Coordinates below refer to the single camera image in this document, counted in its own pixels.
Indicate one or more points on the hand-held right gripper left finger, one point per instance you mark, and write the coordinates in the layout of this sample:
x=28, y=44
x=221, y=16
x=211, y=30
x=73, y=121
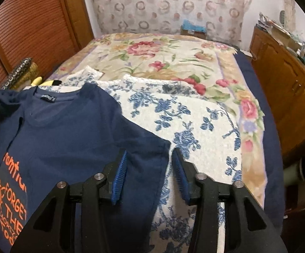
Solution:
x=119, y=179

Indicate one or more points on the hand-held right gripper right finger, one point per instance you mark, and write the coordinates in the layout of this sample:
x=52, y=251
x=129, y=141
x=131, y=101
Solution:
x=181, y=179

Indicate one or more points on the navy printed t-shirt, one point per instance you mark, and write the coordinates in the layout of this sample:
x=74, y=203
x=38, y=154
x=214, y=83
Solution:
x=76, y=137

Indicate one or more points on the dark dotted pillow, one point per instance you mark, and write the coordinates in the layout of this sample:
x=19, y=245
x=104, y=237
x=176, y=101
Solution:
x=19, y=69

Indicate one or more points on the yellow plush toy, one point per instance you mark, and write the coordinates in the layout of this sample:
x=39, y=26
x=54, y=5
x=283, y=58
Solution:
x=37, y=80

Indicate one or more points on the blue floral white cloth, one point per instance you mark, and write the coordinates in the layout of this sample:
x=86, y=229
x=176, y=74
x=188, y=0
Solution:
x=189, y=126

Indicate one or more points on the brown slatted wooden wardrobe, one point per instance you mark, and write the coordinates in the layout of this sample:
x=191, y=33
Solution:
x=36, y=26

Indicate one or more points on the navy bedsheet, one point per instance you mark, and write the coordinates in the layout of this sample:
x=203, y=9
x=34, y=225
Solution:
x=260, y=105

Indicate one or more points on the red floral blanket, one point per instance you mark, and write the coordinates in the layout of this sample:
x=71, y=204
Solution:
x=147, y=50

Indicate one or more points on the wooden cabinet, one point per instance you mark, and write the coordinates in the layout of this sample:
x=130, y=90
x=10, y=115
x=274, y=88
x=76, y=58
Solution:
x=286, y=84

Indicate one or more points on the blue box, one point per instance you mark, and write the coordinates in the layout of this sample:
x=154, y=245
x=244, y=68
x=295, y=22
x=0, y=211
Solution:
x=193, y=27

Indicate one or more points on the cardboard box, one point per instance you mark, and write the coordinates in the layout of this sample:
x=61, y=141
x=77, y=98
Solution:
x=281, y=35

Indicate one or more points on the beige lace curtain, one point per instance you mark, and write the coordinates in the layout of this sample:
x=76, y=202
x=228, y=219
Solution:
x=288, y=8

